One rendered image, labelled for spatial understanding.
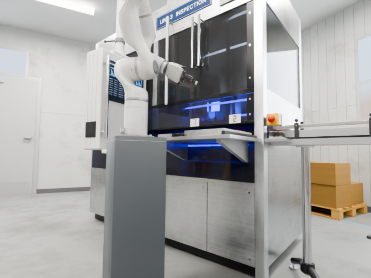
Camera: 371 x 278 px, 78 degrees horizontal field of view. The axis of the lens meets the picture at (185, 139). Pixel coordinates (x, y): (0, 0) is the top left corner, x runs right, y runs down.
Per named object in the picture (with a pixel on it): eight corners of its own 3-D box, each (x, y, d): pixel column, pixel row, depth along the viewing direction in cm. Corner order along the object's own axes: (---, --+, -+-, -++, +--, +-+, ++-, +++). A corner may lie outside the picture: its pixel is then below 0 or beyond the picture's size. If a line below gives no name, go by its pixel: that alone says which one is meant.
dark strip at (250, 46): (247, 121, 150) (247, 3, 155) (254, 120, 147) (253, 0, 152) (246, 121, 149) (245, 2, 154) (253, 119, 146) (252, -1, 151)
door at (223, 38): (200, 97, 176) (201, 23, 180) (254, 87, 149) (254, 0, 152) (200, 97, 176) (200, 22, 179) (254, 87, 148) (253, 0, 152)
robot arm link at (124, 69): (141, 99, 112) (143, 51, 114) (109, 101, 117) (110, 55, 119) (152, 104, 124) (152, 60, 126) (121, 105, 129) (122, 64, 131)
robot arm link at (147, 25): (138, 18, 118) (152, 75, 136) (154, 12, 129) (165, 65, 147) (124, 20, 122) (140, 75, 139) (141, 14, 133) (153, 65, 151)
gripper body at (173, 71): (170, 59, 143) (186, 67, 141) (166, 74, 148) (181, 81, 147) (165, 60, 136) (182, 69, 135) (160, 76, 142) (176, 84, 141)
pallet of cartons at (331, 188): (294, 197, 416) (293, 160, 420) (373, 214, 306) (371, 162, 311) (259, 201, 380) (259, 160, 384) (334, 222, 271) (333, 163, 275)
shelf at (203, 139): (183, 144, 193) (183, 142, 193) (265, 142, 148) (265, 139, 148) (137, 141, 156) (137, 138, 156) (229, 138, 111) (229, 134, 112)
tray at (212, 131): (215, 139, 159) (216, 134, 160) (251, 138, 143) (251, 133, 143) (184, 136, 133) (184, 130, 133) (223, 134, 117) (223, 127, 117)
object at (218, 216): (153, 205, 344) (154, 146, 350) (305, 239, 213) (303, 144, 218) (88, 219, 267) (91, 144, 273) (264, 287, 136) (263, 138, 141)
